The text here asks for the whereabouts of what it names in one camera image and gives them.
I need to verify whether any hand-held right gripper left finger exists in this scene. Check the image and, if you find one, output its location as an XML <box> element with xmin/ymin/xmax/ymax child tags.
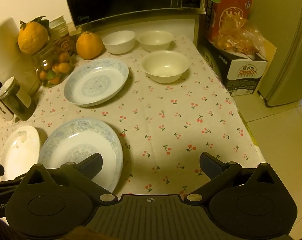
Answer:
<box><xmin>25</xmin><ymin>153</ymin><xmax>118</xmax><ymax>203</ymax></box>

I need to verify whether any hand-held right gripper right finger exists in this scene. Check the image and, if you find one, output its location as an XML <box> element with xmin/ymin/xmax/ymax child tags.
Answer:
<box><xmin>184</xmin><ymin>152</ymin><xmax>276</xmax><ymax>203</ymax></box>

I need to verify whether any plain white plate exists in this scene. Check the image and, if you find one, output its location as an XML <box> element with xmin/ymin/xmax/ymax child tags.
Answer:
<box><xmin>0</xmin><ymin>125</ymin><xmax>41</xmax><ymax>182</ymax></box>

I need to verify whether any blue patterned plate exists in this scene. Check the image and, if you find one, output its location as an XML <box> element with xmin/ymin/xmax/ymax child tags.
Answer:
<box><xmin>38</xmin><ymin>117</ymin><xmax>123</xmax><ymax>193</ymax></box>
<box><xmin>64</xmin><ymin>58</ymin><xmax>129</xmax><ymax>107</ymax></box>

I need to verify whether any cream bowl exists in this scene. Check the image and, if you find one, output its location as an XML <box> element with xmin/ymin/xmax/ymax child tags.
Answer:
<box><xmin>137</xmin><ymin>30</ymin><xmax>174</xmax><ymax>52</ymax></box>
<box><xmin>141</xmin><ymin>50</ymin><xmax>189</xmax><ymax>84</ymax></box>

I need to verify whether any white bowl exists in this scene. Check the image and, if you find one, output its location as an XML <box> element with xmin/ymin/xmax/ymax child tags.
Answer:
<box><xmin>102</xmin><ymin>30</ymin><xmax>136</xmax><ymax>54</ymax></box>

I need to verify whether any cherry print tablecloth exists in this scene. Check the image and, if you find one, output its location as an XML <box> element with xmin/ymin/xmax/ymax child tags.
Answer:
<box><xmin>0</xmin><ymin>34</ymin><xmax>266</xmax><ymax>195</ymax></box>

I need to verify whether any dark jar with silver lid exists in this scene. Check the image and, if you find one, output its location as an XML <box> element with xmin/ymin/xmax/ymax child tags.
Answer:
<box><xmin>0</xmin><ymin>77</ymin><xmax>25</xmax><ymax>117</ymax></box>

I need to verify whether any black and white carton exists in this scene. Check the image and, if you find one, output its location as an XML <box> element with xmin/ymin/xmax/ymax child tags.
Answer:
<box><xmin>199</xmin><ymin>39</ymin><xmax>277</xmax><ymax>97</ymax></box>

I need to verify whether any glass jar of kumquats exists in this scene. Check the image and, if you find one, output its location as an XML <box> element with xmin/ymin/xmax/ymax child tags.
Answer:
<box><xmin>32</xmin><ymin>39</ymin><xmax>75</xmax><ymax>88</ymax></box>

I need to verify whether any red label glass jar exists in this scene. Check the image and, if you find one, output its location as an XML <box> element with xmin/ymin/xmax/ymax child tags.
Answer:
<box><xmin>53</xmin><ymin>34</ymin><xmax>76</xmax><ymax>58</ymax></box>

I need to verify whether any refrigerator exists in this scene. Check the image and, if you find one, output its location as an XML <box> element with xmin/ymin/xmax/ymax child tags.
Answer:
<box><xmin>256</xmin><ymin>0</ymin><xmax>302</xmax><ymax>108</ymax></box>

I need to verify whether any plastic bag of oranges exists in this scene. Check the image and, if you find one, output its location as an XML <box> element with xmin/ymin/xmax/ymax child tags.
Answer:
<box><xmin>212</xmin><ymin>12</ymin><xmax>265</xmax><ymax>55</ymax></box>

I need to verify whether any large orange with leaves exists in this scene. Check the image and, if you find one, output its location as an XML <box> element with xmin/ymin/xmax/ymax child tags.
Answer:
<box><xmin>18</xmin><ymin>16</ymin><xmax>51</xmax><ymax>55</ymax></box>

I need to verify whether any red carton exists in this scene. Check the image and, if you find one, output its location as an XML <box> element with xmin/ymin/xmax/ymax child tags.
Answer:
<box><xmin>206</xmin><ymin>0</ymin><xmax>256</xmax><ymax>45</ymax></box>

